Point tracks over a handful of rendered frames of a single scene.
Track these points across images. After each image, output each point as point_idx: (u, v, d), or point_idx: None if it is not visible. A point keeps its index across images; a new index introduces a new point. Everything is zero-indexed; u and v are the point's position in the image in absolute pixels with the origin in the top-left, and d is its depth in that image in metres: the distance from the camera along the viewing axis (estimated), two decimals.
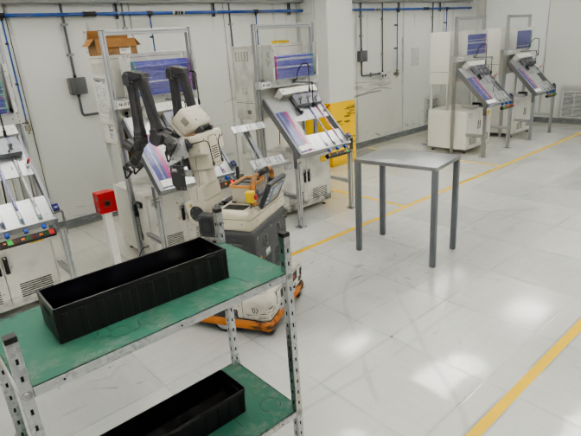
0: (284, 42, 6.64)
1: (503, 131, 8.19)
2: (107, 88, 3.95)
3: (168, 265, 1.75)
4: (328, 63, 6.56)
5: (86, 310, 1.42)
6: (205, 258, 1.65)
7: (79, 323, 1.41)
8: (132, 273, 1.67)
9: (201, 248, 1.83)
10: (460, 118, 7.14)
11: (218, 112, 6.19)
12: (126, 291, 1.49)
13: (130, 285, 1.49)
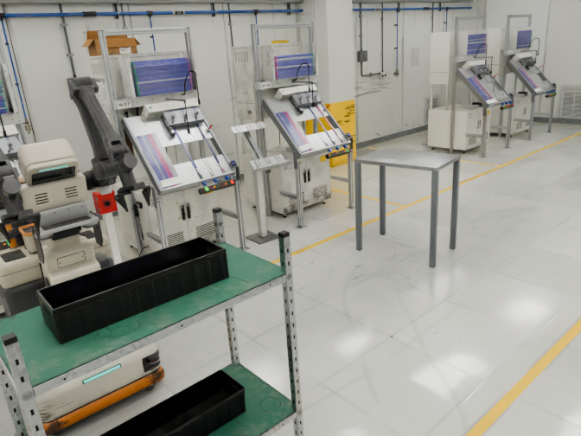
0: (284, 42, 6.64)
1: (503, 131, 8.19)
2: (107, 88, 3.95)
3: (168, 265, 1.75)
4: (328, 63, 6.56)
5: (86, 310, 1.42)
6: (205, 258, 1.65)
7: (79, 323, 1.41)
8: (132, 273, 1.67)
9: (201, 248, 1.83)
10: (460, 118, 7.14)
11: (218, 112, 6.19)
12: (126, 291, 1.49)
13: (130, 285, 1.49)
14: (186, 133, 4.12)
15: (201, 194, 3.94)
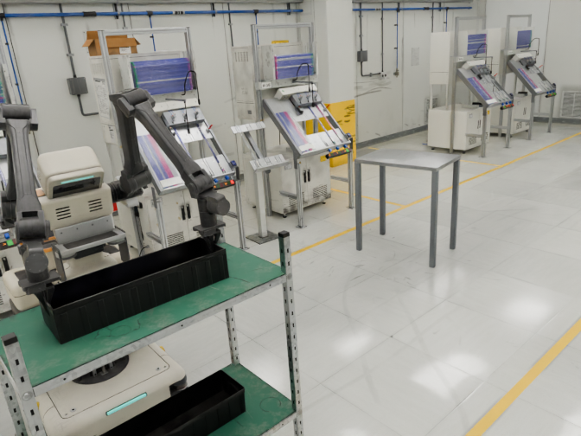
0: (284, 42, 6.64)
1: (503, 131, 8.19)
2: (107, 88, 3.95)
3: (168, 265, 1.75)
4: (328, 63, 6.56)
5: (86, 310, 1.42)
6: (205, 258, 1.65)
7: (79, 323, 1.41)
8: (132, 273, 1.67)
9: (201, 248, 1.83)
10: (460, 118, 7.14)
11: (218, 112, 6.19)
12: (126, 291, 1.49)
13: (130, 285, 1.49)
14: (186, 133, 4.12)
15: None
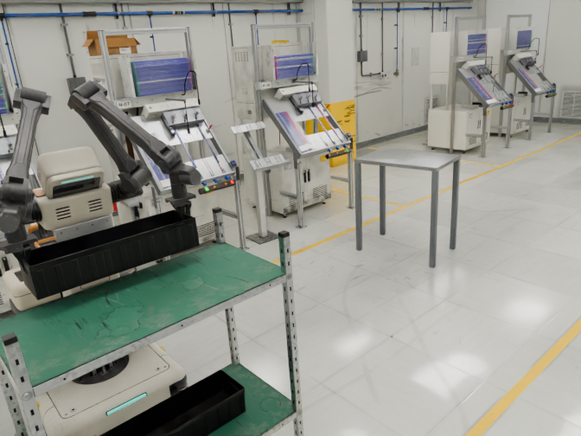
0: (284, 42, 6.64)
1: (503, 131, 8.19)
2: (107, 88, 3.95)
3: None
4: (328, 63, 6.56)
5: (61, 268, 1.54)
6: (175, 225, 1.77)
7: (54, 280, 1.53)
8: (108, 241, 1.79)
9: (174, 221, 1.95)
10: (460, 118, 7.14)
11: (218, 112, 6.19)
12: (99, 253, 1.61)
13: (104, 246, 1.61)
14: (186, 133, 4.12)
15: (201, 194, 3.94)
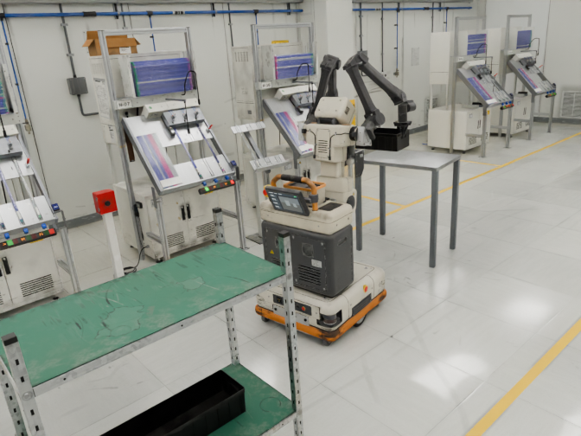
0: (284, 42, 6.64)
1: (503, 131, 8.19)
2: (107, 88, 3.95)
3: None
4: None
5: (397, 133, 3.29)
6: None
7: None
8: None
9: None
10: (460, 118, 7.14)
11: (218, 112, 6.19)
12: (380, 131, 3.36)
13: (379, 128, 3.36)
14: (186, 133, 4.12)
15: (201, 194, 3.94)
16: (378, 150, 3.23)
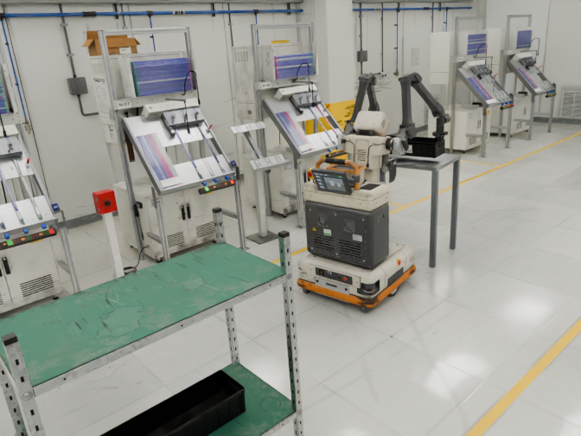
0: (284, 42, 6.64)
1: (503, 131, 8.19)
2: (107, 88, 3.95)
3: None
4: (328, 63, 6.56)
5: (433, 142, 3.79)
6: (387, 136, 4.03)
7: None
8: None
9: None
10: (460, 118, 7.14)
11: (218, 112, 6.19)
12: (418, 139, 3.86)
13: (417, 137, 3.87)
14: (186, 133, 4.12)
15: (201, 194, 3.94)
16: (418, 157, 3.73)
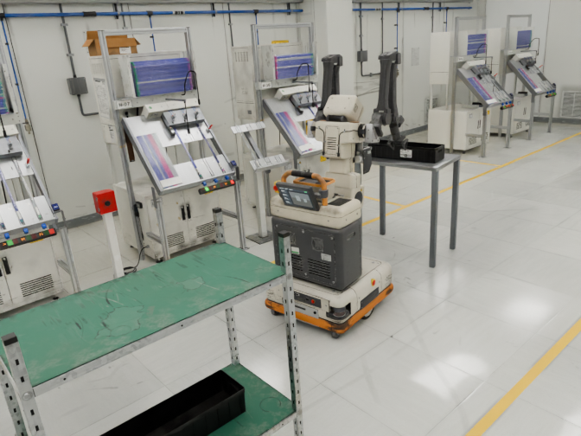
0: (284, 42, 6.64)
1: (503, 131, 8.19)
2: (107, 88, 3.95)
3: (384, 152, 3.90)
4: None
5: (433, 148, 3.80)
6: (387, 141, 4.04)
7: None
8: (399, 151, 3.82)
9: None
10: (460, 118, 7.14)
11: (218, 112, 6.19)
12: (418, 144, 3.88)
13: (417, 143, 3.88)
14: (186, 133, 4.12)
15: (201, 194, 3.94)
16: (418, 161, 3.74)
